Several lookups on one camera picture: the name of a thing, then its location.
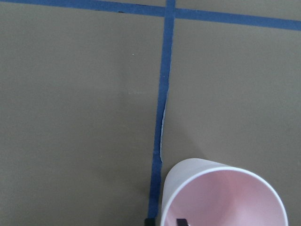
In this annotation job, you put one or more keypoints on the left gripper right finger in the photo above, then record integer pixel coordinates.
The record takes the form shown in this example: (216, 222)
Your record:
(182, 222)

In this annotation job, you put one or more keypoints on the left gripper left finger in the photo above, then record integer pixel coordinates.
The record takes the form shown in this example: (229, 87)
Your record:
(150, 222)

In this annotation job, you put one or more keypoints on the pink paper cup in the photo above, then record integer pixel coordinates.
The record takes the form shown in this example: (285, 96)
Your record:
(208, 193)

